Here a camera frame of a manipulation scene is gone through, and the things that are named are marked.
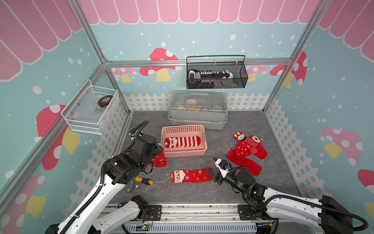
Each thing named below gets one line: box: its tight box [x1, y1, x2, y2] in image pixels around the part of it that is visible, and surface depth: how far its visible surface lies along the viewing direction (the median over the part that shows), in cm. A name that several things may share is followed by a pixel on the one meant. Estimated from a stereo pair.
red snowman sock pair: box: [225, 131, 268, 176], surface depth 98 cm
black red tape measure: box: [97, 95, 113, 108], surface depth 80 cm
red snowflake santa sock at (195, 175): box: [171, 167, 213, 184], surface depth 87 cm
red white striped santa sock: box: [164, 136, 202, 149], surface depth 102 cm
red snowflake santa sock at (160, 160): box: [151, 148, 168, 168], surface depth 83 cm
